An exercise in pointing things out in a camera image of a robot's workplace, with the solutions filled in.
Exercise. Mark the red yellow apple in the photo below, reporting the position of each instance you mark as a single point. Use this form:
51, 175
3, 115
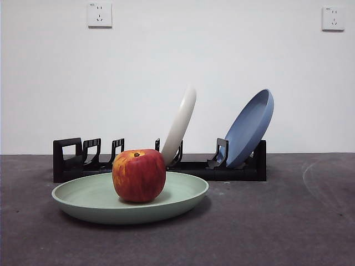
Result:
138, 177

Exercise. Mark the green plate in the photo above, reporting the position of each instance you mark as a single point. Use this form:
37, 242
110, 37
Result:
91, 205

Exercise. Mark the cream white plate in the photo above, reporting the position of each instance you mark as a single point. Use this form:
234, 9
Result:
180, 124

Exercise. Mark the black plate rack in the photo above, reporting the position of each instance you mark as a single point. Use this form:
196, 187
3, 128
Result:
235, 174

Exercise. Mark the blue plate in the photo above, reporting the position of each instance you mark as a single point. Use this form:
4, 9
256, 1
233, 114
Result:
249, 130

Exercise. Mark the white wall socket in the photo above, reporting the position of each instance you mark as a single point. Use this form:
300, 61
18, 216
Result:
100, 15
333, 18

